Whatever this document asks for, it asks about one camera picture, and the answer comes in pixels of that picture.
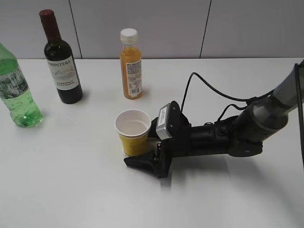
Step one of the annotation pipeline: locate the orange juice bottle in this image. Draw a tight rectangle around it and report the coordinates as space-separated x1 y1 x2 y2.
120 28 142 100

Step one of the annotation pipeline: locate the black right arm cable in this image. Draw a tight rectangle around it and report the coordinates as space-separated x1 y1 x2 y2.
180 63 304 181

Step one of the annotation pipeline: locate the green sprite bottle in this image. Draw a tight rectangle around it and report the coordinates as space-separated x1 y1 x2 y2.
0 45 42 128

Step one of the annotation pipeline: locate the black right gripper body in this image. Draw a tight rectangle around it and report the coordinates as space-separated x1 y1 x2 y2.
156 101 236 178

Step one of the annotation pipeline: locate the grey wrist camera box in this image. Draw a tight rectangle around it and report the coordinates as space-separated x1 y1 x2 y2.
156 103 172 140

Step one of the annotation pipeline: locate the dark red wine bottle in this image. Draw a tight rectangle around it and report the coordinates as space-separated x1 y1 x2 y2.
39 9 83 104

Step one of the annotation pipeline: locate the yellow paper cup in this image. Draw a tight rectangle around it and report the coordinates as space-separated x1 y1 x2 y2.
114 109 152 156

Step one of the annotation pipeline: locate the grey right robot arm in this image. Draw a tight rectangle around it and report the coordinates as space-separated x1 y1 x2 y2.
124 63 304 178

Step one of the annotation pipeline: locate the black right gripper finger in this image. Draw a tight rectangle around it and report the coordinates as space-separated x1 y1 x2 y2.
123 152 162 178
148 117 159 139

